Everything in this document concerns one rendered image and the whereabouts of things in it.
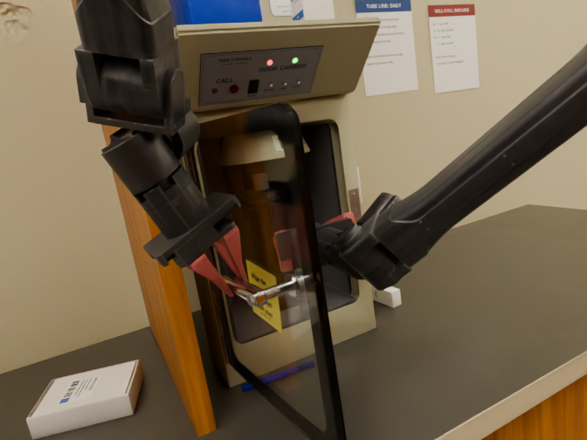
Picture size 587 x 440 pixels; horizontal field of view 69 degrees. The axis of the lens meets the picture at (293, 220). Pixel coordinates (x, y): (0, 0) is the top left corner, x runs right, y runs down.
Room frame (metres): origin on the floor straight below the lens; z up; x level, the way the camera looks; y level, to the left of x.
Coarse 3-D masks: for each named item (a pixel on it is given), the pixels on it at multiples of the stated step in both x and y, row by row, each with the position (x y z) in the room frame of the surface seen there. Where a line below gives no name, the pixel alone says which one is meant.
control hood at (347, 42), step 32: (192, 32) 0.58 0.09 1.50; (224, 32) 0.60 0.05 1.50; (256, 32) 0.62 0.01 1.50; (288, 32) 0.64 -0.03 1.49; (320, 32) 0.67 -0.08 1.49; (352, 32) 0.69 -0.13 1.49; (192, 64) 0.61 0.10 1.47; (320, 64) 0.71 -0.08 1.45; (352, 64) 0.74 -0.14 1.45; (192, 96) 0.65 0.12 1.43; (288, 96) 0.73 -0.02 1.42; (320, 96) 0.77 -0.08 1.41
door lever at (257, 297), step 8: (224, 280) 0.47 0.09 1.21; (232, 280) 0.46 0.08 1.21; (240, 280) 0.46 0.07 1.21; (288, 280) 0.44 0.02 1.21; (232, 288) 0.46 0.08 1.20; (240, 288) 0.44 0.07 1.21; (248, 288) 0.43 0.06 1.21; (256, 288) 0.42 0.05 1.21; (272, 288) 0.43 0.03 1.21; (280, 288) 0.43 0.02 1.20; (288, 288) 0.43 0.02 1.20; (296, 288) 0.43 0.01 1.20; (240, 296) 0.44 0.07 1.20; (248, 296) 0.41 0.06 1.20; (256, 296) 0.41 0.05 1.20; (264, 296) 0.41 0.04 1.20; (272, 296) 0.42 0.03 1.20; (256, 304) 0.41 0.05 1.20; (264, 304) 0.42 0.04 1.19
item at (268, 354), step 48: (240, 144) 0.50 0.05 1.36; (288, 144) 0.41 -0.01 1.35; (240, 192) 0.52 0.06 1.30; (288, 192) 0.42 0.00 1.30; (240, 240) 0.54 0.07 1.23; (288, 240) 0.43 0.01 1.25; (240, 336) 0.60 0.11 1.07; (288, 336) 0.47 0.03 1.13; (288, 384) 0.48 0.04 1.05; (336, 432) 0.40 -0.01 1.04
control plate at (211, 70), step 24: (288, 48) 0.66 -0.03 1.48; (312, 48) 0.68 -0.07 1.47; (216, 72) 0.64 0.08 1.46; (240, 72) 0.65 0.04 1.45; (264, 72) 0.67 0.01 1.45; (288, 72) 0.69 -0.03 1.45; (312, 72) 0.71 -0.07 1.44; (216, 96) 0.66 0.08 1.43; (240, 96) 0.68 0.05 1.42; (264, 96) 0.70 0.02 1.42
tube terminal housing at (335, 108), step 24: (168, 0) 0.69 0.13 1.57; (264, 0) 0.75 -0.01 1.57; (336, 96) 0.80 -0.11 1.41; (312, 120) 0.78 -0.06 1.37; (336, 120) 0.80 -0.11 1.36; (336, 144) 0.83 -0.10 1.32; (336, 168) 0.82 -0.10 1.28; (336, 288) 0.87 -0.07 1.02; (360, 288) 0.80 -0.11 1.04; (336, 312) 0.77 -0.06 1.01; (360, 312) 0.80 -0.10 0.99; (216, 336) 0.70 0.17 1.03; (336, 336) 0.77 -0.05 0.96; (216, 360) 0.74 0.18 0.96
